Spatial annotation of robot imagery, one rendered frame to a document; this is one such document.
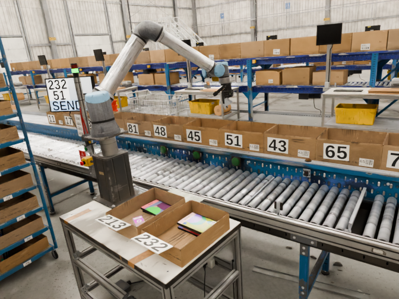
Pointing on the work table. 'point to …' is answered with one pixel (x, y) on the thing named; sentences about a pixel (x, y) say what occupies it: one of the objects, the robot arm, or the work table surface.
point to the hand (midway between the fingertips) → (225, 107)
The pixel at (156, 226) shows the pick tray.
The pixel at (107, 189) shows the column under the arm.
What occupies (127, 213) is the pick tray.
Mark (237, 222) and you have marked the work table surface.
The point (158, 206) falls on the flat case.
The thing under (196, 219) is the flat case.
